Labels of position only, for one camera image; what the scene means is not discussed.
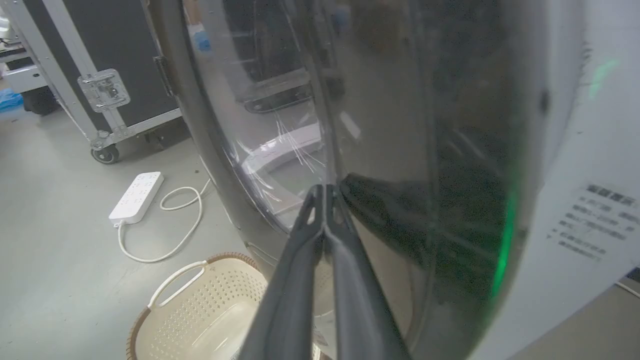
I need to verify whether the round glass washing machine door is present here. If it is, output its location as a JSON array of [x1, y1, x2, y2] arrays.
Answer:
[[149, 0, 586, 360]]

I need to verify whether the white power strip cable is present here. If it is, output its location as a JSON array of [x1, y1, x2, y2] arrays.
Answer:
[[116, 178, 213, 264]]

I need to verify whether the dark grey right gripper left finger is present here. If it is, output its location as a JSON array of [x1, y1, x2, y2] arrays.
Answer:
[[238, 184, 327, 360]]

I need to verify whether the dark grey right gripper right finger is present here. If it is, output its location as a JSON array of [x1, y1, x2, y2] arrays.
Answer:
[[324, 184, 412, 360]]

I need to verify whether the black flight case on wheels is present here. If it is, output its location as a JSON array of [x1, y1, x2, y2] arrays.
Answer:
[[4, 0, 184, 165]]

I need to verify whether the white washing machine body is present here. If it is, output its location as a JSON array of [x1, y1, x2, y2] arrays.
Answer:
[[470, 0, 640, 360]]

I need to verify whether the cream plastic laundry basket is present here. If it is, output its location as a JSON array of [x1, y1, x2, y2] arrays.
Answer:
[[126, 252, 321, 360]]

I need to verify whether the white power strip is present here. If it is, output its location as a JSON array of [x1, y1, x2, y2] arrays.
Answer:
[[108, 171, 165, 225]]

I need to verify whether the blue cloth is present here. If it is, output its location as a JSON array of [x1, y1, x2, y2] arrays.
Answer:
[[0, 88, 25, 113]]

